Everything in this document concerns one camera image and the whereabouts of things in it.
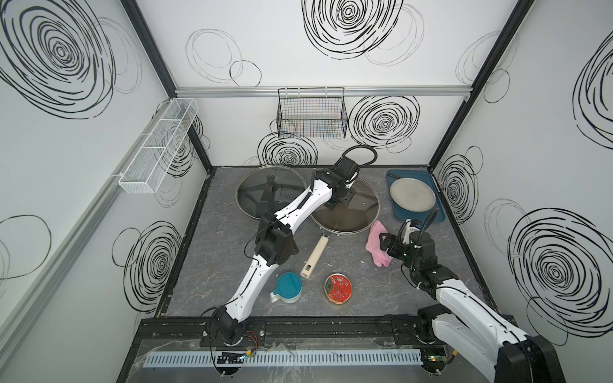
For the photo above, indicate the grey round plate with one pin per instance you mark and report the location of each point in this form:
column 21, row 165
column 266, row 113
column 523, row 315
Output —
column 412, row 195

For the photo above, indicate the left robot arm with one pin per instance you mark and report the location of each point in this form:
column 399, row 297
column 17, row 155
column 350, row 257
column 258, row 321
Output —
column 275, row 244

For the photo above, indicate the white wire shelf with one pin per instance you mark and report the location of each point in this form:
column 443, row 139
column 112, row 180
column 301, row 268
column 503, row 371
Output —
column 152, row 161

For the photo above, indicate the brown pan with cream handle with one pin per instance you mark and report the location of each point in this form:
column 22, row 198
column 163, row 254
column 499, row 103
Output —
column 317, row 253

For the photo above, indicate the black wire basket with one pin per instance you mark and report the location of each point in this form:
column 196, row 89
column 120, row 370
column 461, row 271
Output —
column 314, row 113

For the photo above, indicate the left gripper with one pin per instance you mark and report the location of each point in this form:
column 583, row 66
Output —
column 350, row 193

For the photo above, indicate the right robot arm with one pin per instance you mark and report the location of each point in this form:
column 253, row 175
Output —
column 501, row 351

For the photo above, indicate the pink cloth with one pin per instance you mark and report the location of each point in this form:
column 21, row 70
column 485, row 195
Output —
column 373, row 246

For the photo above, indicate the teal lidded cup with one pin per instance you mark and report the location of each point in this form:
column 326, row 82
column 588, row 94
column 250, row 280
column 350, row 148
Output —
column 288, row 289

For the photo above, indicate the glass lid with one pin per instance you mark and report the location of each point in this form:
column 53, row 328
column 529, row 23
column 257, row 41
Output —
column 258, row 191
column 356, row 216

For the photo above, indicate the black frying pan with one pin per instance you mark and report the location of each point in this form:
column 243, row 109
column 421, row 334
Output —
column 249, row 206

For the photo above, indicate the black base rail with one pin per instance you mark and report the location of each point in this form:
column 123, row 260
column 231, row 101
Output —
column 403, row 329

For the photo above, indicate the glass lid on black pan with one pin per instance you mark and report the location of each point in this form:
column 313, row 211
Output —
column 258, row 191

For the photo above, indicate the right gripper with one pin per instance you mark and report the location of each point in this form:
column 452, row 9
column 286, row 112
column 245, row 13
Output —
column 396, row 242

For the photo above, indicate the white slotted cable duct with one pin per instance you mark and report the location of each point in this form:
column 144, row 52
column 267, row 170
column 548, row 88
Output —
column 282, row 358

